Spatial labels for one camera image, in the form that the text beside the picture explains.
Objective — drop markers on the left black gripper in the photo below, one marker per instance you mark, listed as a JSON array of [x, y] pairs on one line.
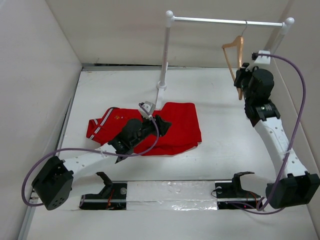
[[163, 125]]

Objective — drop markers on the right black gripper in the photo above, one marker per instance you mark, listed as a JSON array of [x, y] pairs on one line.
[[241, 73]]

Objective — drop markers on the red trousers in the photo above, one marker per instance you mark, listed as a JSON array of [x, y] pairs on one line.
[[183, 135]]

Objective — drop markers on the wooden clothes hanger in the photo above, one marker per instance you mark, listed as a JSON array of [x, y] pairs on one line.
[[237, 43]]

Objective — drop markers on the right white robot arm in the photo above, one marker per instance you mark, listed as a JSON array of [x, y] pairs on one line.
[[294, 185]]

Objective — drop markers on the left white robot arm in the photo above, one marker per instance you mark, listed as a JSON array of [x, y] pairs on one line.
[[60, 179]]

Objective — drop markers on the white clothes rack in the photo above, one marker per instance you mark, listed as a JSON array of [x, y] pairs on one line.
[[283, 27]]

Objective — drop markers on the silver taped foam strip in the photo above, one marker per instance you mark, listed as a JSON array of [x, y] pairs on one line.
[[190, 195]]

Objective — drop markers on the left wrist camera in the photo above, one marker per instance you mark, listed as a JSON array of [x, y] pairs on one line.
[[146, 109]]

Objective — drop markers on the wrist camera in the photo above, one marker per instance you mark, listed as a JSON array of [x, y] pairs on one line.
[[261, 58], [146, 109]]

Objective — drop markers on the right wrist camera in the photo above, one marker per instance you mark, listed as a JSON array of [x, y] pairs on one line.
[[261, 58]]

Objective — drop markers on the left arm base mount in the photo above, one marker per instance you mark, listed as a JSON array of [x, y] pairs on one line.
[[112, 197]]

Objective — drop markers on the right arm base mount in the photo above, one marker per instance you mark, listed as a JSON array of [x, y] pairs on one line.
[[230, 195]]

